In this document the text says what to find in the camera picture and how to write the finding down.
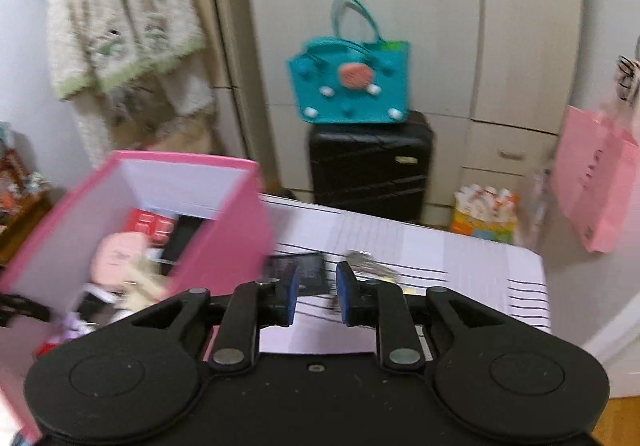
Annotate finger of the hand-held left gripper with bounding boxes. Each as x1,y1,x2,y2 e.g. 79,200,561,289
0,293,51,327

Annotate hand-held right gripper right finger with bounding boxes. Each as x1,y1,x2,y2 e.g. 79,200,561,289
336,261,505,372

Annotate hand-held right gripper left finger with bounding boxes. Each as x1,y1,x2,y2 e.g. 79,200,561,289
131,265,300,373

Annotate black card holder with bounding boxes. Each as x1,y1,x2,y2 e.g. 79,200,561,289
264,252,328,298

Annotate pink cardboard box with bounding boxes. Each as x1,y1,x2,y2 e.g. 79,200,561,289
0,150,275,444

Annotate bunch of keys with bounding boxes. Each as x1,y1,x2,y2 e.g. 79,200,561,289
345,250,401,284

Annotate small purple thing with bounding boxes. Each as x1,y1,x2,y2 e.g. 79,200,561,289
57,316,96,343

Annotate wooden cabinet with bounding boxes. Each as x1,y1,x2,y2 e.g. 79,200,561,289
0,186,56,267

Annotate pink round compact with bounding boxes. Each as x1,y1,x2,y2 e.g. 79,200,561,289
90,232,151,287

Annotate black flat case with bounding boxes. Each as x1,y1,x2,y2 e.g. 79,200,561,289
160,216,206,264

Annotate cream plastic hair clip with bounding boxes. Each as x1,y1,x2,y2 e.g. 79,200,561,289
120,258,171,302

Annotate black suitcase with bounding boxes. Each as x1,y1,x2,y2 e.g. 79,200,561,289
307,110,433,226

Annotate white striped table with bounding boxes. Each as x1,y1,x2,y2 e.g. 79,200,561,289
202,193,552,358

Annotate red pack of false nails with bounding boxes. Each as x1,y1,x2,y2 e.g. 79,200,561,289
125,208,176,243

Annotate teal felt handbag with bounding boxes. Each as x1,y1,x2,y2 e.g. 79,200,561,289
286,0,411,123

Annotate pink paper bag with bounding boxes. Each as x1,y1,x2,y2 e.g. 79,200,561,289
549,105,640,254

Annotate beige wardrobe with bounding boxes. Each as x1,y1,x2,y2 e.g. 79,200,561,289
205,0,586,227

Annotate cream fluffy jacket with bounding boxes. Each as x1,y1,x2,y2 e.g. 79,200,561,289
46,0,208,102

